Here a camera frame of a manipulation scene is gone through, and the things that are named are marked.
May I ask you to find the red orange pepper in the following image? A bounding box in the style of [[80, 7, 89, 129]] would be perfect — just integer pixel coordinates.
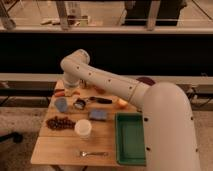
[[54, 90, 81, 98]]

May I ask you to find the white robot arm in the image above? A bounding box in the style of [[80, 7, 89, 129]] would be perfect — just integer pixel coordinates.
[[60, 49, 201, 171]]

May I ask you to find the red bowl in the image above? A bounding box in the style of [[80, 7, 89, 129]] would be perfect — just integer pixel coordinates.
[[94, 86, 106, 94]]

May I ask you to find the purple bowl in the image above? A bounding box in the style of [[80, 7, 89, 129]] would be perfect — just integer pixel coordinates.
[[137, 77, 155, 86]]

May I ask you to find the orange fruit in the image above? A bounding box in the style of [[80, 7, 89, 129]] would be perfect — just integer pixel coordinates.
[[117, 99, 128, 109]]

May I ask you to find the small metal cup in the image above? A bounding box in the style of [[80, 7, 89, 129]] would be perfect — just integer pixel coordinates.
[[79, 80, 87, 89]]

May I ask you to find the blue sponge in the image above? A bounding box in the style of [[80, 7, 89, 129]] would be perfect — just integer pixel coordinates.
[[89, 109, 107, 120]]

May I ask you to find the small metal tin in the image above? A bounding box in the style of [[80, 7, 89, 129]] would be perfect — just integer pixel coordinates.
[[73, 98, 86, 110]]

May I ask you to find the white plastic cup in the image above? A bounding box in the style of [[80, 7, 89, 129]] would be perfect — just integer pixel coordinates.
[[74, 119, 92, 139]]

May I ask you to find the black rectangular block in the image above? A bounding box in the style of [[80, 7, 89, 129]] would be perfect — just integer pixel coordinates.
[[54, 89, 64, 92]]

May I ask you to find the green plastic tray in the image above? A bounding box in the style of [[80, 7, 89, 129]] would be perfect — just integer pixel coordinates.
[[115, 113, 146, 166]]

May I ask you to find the bunch of dark grapes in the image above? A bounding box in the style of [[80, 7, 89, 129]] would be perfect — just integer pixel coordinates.
[[46, 116, 75, 130]]

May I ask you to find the metal fork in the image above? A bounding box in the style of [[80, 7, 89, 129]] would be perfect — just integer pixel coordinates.
[[79, 151, 108, 157]]

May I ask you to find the black handled peeler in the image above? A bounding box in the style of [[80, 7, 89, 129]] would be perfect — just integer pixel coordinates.
[[88, 96, 112, 104]]

